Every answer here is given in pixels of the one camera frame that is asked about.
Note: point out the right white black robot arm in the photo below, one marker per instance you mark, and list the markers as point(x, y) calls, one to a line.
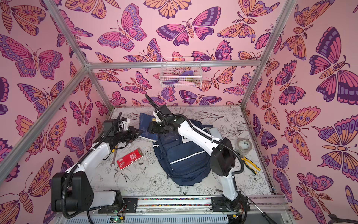
point(231, 165)

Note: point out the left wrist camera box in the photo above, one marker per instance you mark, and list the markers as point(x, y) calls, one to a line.
point(123, 124)

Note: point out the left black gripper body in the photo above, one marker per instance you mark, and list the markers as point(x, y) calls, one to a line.
point(133, 132)

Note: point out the dark blue book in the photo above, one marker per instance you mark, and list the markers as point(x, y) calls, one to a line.
point(146, 121)

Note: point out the black handled screwdriver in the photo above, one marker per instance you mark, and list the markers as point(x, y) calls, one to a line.
point(264, 214)

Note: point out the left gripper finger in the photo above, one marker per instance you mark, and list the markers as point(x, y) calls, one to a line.
point(135, 131)
point(130, 141)

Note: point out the silver wrench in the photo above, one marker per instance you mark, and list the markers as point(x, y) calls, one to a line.
point(114, 158)

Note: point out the white wire wall basket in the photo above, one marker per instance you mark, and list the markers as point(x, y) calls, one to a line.
point(181, 71)

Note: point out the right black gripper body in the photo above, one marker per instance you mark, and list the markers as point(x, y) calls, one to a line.
point(156, 109)

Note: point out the navy blue student backpack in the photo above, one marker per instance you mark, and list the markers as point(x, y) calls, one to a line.
point(188, 155)

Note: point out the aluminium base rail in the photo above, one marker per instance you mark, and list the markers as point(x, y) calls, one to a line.
point(187, 210)

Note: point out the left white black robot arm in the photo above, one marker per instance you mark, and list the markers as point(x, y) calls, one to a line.
point(72, 193)

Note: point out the yellow handled pliers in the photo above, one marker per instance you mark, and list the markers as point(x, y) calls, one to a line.
point(250, 165)

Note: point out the red thin booklet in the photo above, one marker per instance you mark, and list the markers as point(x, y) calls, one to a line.
point(129, 159)

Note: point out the clear tape roll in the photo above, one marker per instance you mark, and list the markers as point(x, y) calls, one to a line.
point(243, 146)

